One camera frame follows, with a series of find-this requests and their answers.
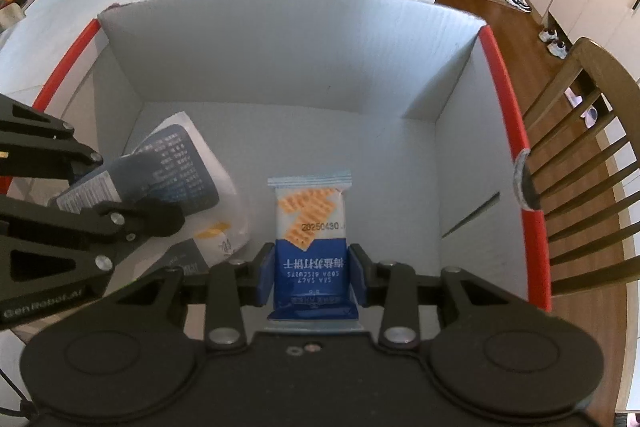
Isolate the blue cracker packet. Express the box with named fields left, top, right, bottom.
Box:
left=268, top=171, right=358, bottom=321

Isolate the red cardboard box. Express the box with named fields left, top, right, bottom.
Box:
left=0, top=0, right=554, bottom=338

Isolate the wooden chair right side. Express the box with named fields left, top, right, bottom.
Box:
left=519, top=37, right=640, bottom=298

